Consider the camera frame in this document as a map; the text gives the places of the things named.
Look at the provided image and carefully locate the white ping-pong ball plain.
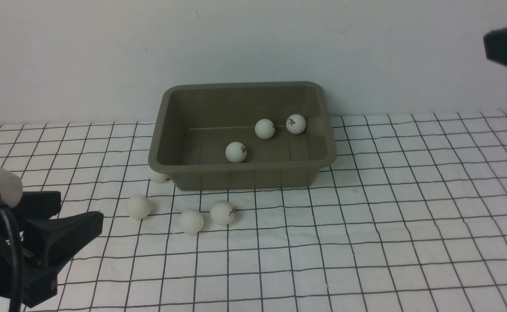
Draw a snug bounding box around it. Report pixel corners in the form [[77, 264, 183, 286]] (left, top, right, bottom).
[[179, 209, 204, 235]]

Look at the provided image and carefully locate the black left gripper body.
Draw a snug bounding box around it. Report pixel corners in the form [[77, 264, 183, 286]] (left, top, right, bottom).
[[0, 190, 61, 307]]

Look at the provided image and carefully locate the white ping-pong ball with logo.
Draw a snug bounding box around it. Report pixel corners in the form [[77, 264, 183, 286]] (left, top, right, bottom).
[[210, 200, 234, 226]]

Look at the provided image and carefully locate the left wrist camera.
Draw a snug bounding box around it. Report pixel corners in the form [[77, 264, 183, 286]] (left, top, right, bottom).
[[0, 166, 23, 208]]

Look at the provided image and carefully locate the white ball behind bin left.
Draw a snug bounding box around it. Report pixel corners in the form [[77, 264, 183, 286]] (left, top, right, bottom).
[[148, 169, 169, 183]]

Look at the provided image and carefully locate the olive green plastic bin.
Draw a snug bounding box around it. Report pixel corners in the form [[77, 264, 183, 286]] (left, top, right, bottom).
[[148, 81, 337, 190]]

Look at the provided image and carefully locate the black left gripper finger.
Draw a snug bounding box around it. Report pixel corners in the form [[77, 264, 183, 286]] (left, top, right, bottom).
[[24, 211, 104, 271]]

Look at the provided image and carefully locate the white black-grid tablecloth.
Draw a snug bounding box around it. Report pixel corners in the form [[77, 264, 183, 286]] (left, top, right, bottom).
[[0, 112, 507, 312]]

